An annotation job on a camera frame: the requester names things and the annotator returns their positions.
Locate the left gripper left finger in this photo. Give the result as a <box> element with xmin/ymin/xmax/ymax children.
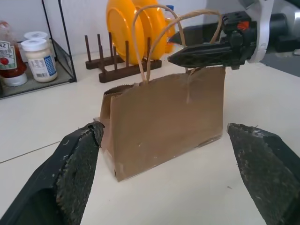
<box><xmin>0</xmin><ymin>121</ymin><xmax>105</xmax><ymax>225</ymax></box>

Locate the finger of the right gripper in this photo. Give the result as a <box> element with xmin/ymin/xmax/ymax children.
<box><xmin>167</xmin><ymin>22</ymin><xmax>227</xmax><ymax>47</ymax></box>
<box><xmin>167</xmin><ymin>43</ymin><xmax>233</xmax><ymax>68</ymax></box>

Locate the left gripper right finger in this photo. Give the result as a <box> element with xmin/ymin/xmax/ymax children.
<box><xmin>226</xmin><ymin>122</ymin><xmax>300</xmax><ymax>225</ymax></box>

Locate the grey mat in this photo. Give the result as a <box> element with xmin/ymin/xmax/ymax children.
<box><xmin>259</xmin><ymin>48</ymin><xmax>300</xmax><ymax>78</ymax></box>

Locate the orange plate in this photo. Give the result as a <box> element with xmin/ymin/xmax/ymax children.
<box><xmin>105</xmin><ymin>0</ymin><xmax>145</xmax><ymax>65</ymax></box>
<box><xmin>131</xmin><ymin>0</ymin><xmax>168</xmax><ymax>61</ymax></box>

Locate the dark wooden plate rack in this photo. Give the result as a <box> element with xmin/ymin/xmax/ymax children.
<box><xmin>84</xmin><ymin>32</ymin><xmax>163</xmax><ymax>84</ymax></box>

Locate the white mayonnaise jar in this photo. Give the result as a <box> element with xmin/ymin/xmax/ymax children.
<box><xmin>21</xmin><ymin>38</ymin><xmax>58</xmax><ymax>83</ymax></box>
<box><xmin>23</xmin><ymin>31</ymin><xmax>53</xmax><ymax>45</ymax></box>

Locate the red ketchup bottle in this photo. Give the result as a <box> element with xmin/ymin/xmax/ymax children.
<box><xmin>0</xmin><ymin>20</ymin><xmax>28</xmax><ymax>87</ymax></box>

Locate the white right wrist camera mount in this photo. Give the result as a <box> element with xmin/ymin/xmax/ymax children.
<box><xmin>243</xmin><ymin>0</ymin><xmax>274</xmax><ymax>64</ymax></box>

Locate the brown paper bag with handles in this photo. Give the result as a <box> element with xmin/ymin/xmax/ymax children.
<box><xmin>99</xmin><ymin>4</ymin><xmax>227</xmax><ymax>183</ymax></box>

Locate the black wire shelf rack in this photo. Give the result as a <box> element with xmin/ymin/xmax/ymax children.
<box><xmin>0</xmin><ymin>0</ymin><xmax>77</xmax><ymax>100</ymax></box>

